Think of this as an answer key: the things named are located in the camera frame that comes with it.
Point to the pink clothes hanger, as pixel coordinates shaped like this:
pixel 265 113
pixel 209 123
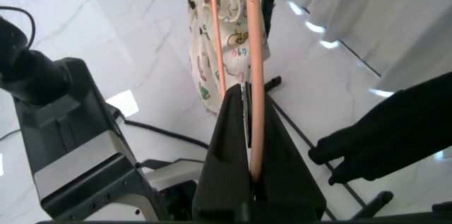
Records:
pixel 255 75

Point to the black clothes rack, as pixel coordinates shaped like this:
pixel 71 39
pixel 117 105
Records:
pixel 270 1

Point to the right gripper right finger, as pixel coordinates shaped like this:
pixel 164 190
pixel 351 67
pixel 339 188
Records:
pixel 286 181

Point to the white curtain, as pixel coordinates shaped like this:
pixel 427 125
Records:
pixel 381 15

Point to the cream printed shorts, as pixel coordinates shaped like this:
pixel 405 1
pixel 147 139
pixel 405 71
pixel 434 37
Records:
pixel 233 40

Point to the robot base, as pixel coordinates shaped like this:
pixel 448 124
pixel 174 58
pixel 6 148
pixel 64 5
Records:
pixel 81 153

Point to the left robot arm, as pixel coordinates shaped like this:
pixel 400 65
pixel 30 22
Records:
pixel 28 72

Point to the black T-shirt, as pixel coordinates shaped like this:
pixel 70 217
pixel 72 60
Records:
pixel 395 132

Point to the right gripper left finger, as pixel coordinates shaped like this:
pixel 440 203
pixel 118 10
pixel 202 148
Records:
pixel 222 167

